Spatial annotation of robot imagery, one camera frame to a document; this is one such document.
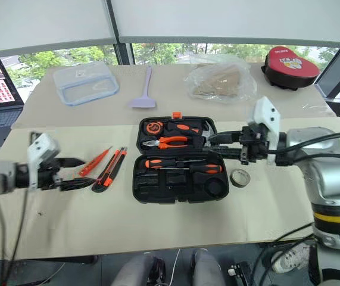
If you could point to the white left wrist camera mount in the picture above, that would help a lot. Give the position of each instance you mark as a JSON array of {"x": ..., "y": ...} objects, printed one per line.
[{"x": 40, "y": 152}]

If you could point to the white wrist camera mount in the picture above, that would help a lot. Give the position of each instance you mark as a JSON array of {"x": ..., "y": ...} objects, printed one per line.
[
  {"x": 265, "y": 113},
  {"x": 40, "y": 152}
]

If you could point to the brown paper pieces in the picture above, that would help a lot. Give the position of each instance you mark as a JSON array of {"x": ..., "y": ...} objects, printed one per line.
[{"x": 217, "y": 82}]

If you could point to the clear plastic food container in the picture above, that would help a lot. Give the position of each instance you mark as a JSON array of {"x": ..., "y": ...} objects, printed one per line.
[{"x": 68, "y": 77}]

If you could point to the dark window frame pillar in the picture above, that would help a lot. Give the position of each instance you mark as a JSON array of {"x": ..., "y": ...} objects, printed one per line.
[{"x": 122, "y": 29}]

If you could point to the grey tape roll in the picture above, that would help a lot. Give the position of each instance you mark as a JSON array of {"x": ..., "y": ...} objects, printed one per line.
[{"x": 246, "y": 181}]

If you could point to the orange black tape measure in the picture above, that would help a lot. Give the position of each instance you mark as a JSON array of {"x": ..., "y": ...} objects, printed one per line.
[{"x": 154, "y": 127}]

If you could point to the long orange black screwdriver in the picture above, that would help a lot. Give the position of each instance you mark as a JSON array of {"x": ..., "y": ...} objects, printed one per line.
[
  {"x": 157, "y": 163},
  {"x": 208, "y": 168}
]

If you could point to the purple plastic spatula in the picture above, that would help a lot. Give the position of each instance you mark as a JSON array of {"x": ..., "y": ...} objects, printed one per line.
[{"x": 142, "y": 102}]

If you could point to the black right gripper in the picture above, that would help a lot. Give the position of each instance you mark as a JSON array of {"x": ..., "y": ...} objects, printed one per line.
[{"x": 253, "y": 143}]

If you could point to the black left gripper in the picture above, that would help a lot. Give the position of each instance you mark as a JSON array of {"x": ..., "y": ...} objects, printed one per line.
[{"x": 49, "y": 177}]

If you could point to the slim orange black utility knife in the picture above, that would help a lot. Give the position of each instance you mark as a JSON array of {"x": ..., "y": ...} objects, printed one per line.
[{"x": 110, "y": 164}]

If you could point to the black plastic tool case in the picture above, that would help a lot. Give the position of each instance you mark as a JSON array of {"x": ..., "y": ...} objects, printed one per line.
[{"x": 172, "y": 187}]

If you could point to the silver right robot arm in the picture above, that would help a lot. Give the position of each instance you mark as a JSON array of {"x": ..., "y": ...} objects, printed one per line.
[{"x": 330, "y": 178}]

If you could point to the orange case latch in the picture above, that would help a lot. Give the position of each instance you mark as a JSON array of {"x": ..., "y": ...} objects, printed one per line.
[{"x": 177, "y": 115}]

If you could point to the wide orange black utility knife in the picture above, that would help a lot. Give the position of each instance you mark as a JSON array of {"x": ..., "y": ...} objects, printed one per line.
[{"x": 118, "y": 167}]

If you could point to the clear plastic bag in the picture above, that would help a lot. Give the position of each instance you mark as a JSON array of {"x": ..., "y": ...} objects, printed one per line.
[{"x": 247, "y": 86}]

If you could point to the white roller blind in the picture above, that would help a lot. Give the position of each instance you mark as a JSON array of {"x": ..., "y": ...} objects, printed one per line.
[
  {"x": 232, "y": 18},
  {"x": 38, "y": 21}
]

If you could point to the white sneaker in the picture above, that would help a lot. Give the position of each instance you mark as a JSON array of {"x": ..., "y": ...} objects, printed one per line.
[{"x": 291, "y": 257}]

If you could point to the red utility knife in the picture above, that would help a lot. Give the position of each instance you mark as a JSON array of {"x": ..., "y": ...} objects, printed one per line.
[{"x": 92, "y": 164}]

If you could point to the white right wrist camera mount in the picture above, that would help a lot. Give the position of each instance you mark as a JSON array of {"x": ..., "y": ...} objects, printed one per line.
[{"x": 265, "y": 113}]

